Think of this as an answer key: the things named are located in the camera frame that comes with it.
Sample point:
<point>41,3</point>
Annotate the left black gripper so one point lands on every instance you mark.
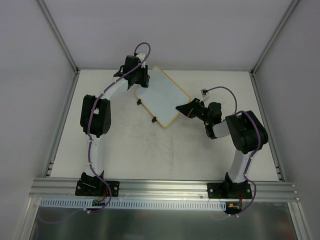
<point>144,75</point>

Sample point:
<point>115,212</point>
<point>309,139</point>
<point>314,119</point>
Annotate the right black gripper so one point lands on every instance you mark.
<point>195,109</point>

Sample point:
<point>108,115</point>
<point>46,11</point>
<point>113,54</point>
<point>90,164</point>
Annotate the yellow framed whiteboard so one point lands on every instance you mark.
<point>162,96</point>

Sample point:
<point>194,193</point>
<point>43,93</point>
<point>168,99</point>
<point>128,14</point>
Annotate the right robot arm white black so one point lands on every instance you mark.
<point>248,137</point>

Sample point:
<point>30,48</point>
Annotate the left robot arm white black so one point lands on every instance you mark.
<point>95,120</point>

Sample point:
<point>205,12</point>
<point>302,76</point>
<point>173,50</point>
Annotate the black whiteboard foot upper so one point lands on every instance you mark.
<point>139,102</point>

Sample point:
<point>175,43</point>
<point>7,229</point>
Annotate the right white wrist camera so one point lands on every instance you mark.
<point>204,94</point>

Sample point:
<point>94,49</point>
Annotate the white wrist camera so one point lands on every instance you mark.
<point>204,94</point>
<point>142,57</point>

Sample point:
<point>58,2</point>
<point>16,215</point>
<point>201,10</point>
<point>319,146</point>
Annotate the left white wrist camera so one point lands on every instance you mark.
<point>142,57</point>

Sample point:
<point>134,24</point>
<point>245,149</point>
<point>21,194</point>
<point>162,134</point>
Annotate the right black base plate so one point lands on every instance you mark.
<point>233,191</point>

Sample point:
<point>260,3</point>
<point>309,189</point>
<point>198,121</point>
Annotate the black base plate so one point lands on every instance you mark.
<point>85,190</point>
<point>233,191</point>

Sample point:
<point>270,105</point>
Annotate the left aluminium frame post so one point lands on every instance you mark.
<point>57,34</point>

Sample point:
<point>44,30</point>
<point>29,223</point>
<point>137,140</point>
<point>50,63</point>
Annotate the aluminium frame post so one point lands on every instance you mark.
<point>57,34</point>
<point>275,34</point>

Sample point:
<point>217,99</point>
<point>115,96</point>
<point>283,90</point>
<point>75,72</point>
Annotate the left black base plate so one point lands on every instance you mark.
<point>85,190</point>

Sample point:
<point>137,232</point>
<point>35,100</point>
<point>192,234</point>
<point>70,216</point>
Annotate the aluminium mounting rail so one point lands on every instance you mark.
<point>176,190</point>

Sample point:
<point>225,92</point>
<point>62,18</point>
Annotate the right aluminium frame post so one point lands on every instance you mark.
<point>275,34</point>

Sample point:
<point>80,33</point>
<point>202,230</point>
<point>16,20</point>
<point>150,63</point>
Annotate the white slotted cable duct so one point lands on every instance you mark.
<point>202,205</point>

